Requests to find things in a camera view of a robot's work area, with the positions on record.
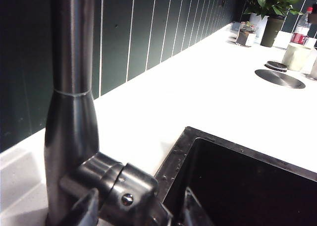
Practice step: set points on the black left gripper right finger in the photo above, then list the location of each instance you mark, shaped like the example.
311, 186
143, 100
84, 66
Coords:
195, 208

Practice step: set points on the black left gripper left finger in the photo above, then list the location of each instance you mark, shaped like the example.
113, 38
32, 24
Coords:
83, 209

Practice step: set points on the black sink basin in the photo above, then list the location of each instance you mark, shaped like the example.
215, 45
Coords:
247, 186

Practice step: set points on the steel gooseneck faucet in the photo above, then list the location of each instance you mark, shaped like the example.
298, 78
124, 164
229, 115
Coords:
71, 99

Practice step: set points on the clear water bottle red label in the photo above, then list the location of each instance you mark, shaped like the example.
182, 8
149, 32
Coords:
302, 30

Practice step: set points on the round steel countertop cover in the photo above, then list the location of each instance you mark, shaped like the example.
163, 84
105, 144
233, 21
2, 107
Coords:
280, 78

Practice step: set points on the round black ribbed lid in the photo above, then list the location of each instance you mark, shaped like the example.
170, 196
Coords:
276, 66

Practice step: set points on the small glass planter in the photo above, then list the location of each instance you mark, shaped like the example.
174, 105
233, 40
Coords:
245, 35

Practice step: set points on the beige cylindrical cup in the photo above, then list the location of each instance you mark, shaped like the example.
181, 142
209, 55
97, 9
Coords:
296, 57

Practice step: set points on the dark green tumbler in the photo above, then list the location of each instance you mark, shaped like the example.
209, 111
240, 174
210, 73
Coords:
271, 31

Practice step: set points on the white plant pot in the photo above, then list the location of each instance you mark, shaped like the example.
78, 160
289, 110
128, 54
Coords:
257, 25

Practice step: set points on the green leafy plant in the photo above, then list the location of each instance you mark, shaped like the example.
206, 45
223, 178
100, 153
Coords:
270, 0

